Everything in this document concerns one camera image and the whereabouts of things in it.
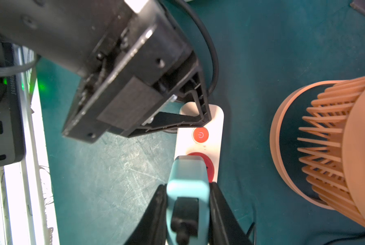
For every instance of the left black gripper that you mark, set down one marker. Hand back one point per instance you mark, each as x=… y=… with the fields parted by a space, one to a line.
x=126 y=53

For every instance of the orange desk fan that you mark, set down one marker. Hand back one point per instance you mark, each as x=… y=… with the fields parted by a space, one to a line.
x=333 y=157

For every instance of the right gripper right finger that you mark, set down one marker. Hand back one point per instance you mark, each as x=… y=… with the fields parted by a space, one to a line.
x=224 y=228

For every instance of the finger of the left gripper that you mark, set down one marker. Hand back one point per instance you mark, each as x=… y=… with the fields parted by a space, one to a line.
x=191 y=82

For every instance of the mint green usb adapter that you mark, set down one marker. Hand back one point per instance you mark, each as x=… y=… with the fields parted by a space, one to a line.
x=188 y=202

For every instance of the aluminium rail frame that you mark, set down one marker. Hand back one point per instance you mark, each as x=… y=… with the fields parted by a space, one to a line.
x=27 y=210

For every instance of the beige red power strip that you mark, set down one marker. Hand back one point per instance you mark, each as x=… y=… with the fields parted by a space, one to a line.
x=204 y=142

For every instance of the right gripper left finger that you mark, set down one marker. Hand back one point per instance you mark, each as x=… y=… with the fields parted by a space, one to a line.
x=152 y=228

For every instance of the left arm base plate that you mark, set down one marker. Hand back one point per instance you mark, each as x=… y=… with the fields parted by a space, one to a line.
x=12 y=144

